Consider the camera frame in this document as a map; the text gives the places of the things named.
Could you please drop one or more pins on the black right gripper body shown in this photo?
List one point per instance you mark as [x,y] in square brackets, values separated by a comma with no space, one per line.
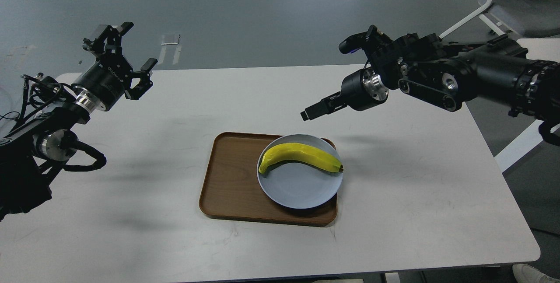
[363,90]

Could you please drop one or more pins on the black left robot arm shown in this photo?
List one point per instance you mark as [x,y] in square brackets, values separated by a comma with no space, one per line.
[42,144]

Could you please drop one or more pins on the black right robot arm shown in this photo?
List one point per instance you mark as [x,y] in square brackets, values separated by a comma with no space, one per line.
[446,76]

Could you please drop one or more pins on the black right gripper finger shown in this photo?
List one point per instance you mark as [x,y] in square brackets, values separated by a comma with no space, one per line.
[327,105]

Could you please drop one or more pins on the white grey office chair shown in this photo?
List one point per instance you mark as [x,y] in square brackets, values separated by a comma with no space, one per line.
[527,18]

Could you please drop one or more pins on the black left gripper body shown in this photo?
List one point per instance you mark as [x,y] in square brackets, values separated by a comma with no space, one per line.
[106,80]

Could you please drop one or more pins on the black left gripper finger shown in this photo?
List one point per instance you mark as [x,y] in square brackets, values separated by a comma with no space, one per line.
[144,84]
[106,46]

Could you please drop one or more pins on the light blue round plate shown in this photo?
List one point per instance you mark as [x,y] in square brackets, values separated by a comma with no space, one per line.
[297,185]

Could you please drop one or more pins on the yellow banana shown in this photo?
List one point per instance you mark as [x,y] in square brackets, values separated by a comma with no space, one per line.
[302,153]

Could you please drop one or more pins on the white shoe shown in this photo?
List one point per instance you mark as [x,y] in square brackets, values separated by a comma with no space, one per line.
[525,273]

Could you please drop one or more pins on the brown wooden tray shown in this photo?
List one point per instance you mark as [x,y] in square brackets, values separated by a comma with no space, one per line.
[231,190]

